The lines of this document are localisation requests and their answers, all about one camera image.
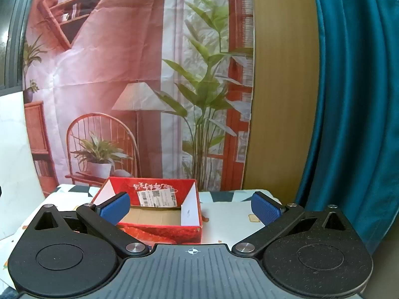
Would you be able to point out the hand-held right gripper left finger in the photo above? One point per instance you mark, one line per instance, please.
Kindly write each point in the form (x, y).
(115, 207)

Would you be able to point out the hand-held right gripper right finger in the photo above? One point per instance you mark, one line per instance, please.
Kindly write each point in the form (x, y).
(265, 208)

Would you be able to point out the red cardboard box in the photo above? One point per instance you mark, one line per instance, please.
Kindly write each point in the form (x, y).
(174, 232)

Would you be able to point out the printed white tablecloth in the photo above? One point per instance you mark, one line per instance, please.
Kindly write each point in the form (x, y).
(224, 221)

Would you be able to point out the white board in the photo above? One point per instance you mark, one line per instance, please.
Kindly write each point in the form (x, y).
(15, 162)

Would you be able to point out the wooden panel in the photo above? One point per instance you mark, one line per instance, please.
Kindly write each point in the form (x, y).
(280, 99)

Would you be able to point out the teal curtain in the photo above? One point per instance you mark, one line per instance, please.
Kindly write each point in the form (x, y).
(358, 99)

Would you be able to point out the dark window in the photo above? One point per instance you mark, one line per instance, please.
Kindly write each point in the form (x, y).
(18, 37)

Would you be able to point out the printed wall tapestry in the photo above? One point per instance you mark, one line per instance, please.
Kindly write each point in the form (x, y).
(124, 53)

